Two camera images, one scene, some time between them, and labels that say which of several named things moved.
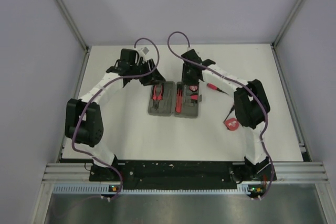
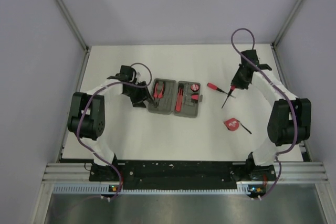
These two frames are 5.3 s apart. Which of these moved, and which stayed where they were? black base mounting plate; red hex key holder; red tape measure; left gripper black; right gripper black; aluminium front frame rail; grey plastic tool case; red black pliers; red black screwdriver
Moved: right gripper black; left gripper black; red black screwdriver
Stayed: black base mounting plate; grey plastic tool case; red black pliers; red hex key holder; aluminium front frame rail; red tape measure
